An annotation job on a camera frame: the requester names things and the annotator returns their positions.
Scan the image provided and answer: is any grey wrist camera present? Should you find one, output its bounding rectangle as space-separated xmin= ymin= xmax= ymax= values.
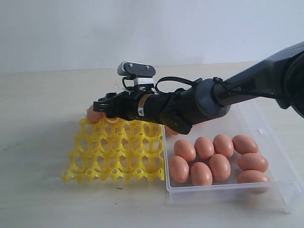
xmin=117 ymin=61 xmax=156 ymax=85

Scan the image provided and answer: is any yellow plastic egg tray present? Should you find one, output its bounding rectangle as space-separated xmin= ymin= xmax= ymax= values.
xmin=61 ymin=118 xmax=165 ymax=183

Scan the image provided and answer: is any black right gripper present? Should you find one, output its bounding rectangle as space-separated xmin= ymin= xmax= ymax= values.
xmin=93 ymin=92 xmax=170 ymax=124

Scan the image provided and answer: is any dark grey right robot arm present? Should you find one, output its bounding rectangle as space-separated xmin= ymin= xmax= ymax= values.
xmin=93 ymin=43 xmax=304 ymax=134

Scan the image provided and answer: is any clear plastic container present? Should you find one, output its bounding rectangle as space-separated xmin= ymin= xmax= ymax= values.
xmin=163 ymin=101 xmax=304 ymax=213

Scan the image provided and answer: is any brown egg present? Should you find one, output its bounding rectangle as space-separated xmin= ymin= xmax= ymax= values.
xmin=86 ymin=105 xmax=105 ymax=124
xmin=237 ymin=170 xmax=270 ymax=194
xmin=165 ymin=126 xmax=179 ymax=135
xmin=213 ymin=134 xmax=234 ymax=158
xmin=194 ymin=137 xmax=215 ymax=160
xmin=209 ymin=154 xmax=231 ymax=182
xmin=237 ymin=153 xmax=269 ymax=172
xmin=169 ymin=155 xmax=189 ymax=183
xmin=190 ymin=162 xmax=213 ymax=186
xmin=173 ymin=140 xmax=196 ymax=162
xmin=232 ymin=135 xmax=259 ymax=154

